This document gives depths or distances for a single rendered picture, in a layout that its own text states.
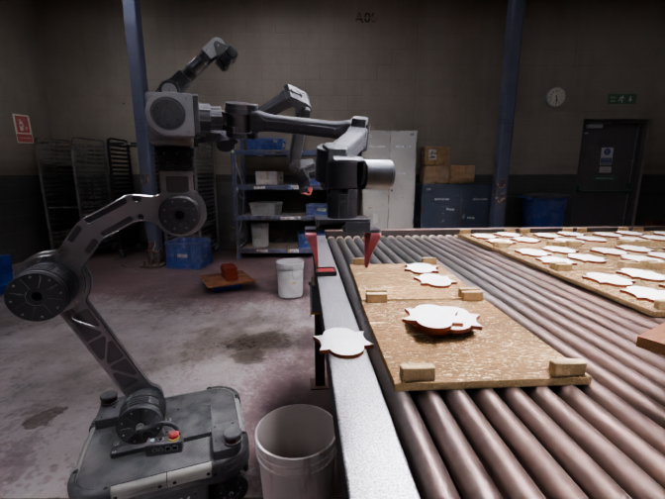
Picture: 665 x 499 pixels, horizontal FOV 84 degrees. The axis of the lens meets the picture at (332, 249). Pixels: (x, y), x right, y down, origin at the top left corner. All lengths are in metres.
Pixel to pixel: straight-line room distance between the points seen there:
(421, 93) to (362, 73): 0.97
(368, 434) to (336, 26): 6.34
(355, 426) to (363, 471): 0.09
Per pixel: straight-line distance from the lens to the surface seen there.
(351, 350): 0.80
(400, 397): 0.67
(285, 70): 6.50
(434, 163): 6.06
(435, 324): 0.82
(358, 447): 0.58
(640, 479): 0.65
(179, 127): 1.24
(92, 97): 7.40
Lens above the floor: 1.28
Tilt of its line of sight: 12 degrees down
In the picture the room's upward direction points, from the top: straight up
